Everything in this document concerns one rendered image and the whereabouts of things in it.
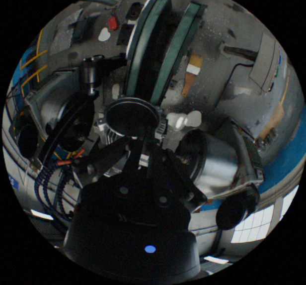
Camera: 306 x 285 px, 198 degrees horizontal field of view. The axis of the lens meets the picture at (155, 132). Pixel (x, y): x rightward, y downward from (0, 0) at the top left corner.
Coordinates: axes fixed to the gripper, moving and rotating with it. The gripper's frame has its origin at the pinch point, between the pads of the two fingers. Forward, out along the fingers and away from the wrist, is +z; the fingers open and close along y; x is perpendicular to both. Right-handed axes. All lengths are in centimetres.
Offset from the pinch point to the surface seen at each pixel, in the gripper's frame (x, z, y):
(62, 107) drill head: -1.2, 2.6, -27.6
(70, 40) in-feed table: 26, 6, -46
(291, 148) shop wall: 117, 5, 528
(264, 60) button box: 24.8, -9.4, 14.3
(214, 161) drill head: -1.5, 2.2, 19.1
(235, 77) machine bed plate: 31.8, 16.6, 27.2
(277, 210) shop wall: -97, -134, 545
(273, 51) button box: 28.5, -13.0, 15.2
